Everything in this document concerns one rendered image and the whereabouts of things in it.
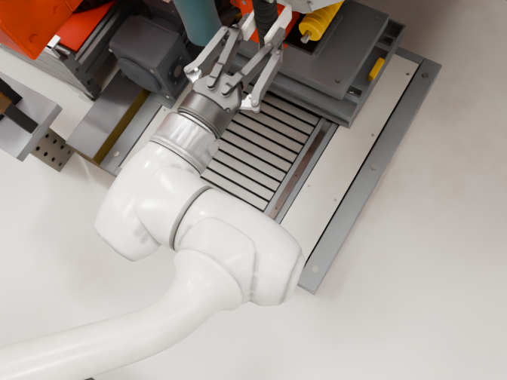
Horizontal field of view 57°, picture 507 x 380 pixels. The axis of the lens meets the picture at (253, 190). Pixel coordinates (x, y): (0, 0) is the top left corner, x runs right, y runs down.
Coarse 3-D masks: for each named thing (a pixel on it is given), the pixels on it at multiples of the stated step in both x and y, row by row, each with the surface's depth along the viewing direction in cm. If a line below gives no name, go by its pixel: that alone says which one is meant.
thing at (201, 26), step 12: (180, 0) 99; (192, 0) 99; (204, 0) 101; (180, 12) 104; (192, 12) 103; (204, 12) 104; (216, 12) 109; (228, 12) 116; (240, 12) 116; (192, 24) 107; (204, 24) 108; (216, 24) 111; (192, 36) 112; (204, 36) 111
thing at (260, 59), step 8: (264, 48) 71; (272, 48) 71; (256, 56) 70; (264, 56) 70; (248, 64) 70; (256, 64) 70; (264, 64) 72; (240, 72) 69; (248, 72) 70; (256, 72) 72; (232, 80) 69; (240, 80) 69; (248, 80) 71; (224, 88) 68; (232, 88) 69
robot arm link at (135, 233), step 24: (144, 168) 63; (168, 168) 62; (192, 168) 65; (120, 192) 62; (144, 192) 61; (168, 192) 61; (192, 192) 61; (120, 216) 61; (144, 216) 61; (168, 216) 60; (120, 240) 61; (144, 240) 62; (168, 240) 62
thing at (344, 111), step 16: (240, 16) 153; (384, 32) 146; (400, 32) 145; (384, 48) 144; (240, 64) 149; (368, 64) 146; (384, 64) 145; (256, 80) 151; (288, 80) 147; (368, 80) 143; (288, 96) 148; (304, 96) 142; (320, 96) 144; (352, 96) 141; (368, 96) 147; (320, 112) 146; (336, 112) 140; (352, 112) 139
